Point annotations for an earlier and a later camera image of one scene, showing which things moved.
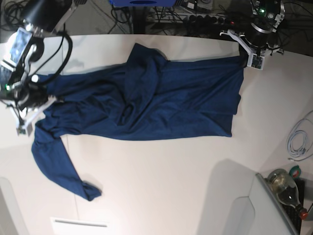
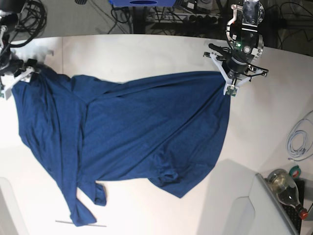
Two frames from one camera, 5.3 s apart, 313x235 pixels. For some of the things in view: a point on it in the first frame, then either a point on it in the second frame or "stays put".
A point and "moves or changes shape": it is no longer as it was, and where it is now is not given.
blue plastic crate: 142,3 stays put
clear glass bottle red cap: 285,186 stays put
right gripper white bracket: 22,126 -> 8,90
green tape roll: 295,172 stays put
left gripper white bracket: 254,60 -> 231,88
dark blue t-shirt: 151,97 moves or changes shape
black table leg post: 139,19 stays put
